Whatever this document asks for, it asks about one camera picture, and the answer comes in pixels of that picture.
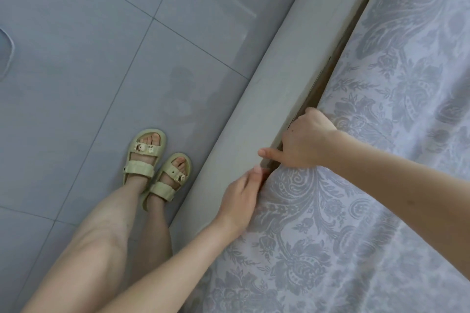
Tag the person's right hand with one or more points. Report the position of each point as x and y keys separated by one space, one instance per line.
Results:
x=306 y=140

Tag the person's left hand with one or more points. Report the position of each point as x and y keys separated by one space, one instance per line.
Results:
x=238 y=206

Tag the cream bed frame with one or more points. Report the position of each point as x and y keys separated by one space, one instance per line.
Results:
x=268 y=78

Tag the white floral bed sheet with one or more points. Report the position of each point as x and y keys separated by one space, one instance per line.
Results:
x=404 y=85

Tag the person's left forearm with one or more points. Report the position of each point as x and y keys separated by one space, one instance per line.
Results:
x=165 y=276

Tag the person's right forearm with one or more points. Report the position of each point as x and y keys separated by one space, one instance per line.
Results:
x=404 y=191

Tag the person's right beige sandal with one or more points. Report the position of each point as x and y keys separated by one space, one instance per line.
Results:
x=161 y=190

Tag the person's beige sandal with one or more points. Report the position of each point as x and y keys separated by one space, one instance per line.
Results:
x=161 y=190
x=137 y=169

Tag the person's right leg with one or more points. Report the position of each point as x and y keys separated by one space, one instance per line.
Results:
x=154 y=235

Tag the person's leg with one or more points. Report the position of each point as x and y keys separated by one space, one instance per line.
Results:
x=84 y=250
x=154 y=235

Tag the person's left beige sandal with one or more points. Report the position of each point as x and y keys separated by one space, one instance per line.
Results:
x=137 y=169

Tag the person's left leg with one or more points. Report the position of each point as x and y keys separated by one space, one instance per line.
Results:
x=84 y=250

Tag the white cylindrical stand with base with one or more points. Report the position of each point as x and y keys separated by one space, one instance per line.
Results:
x=4 y=48

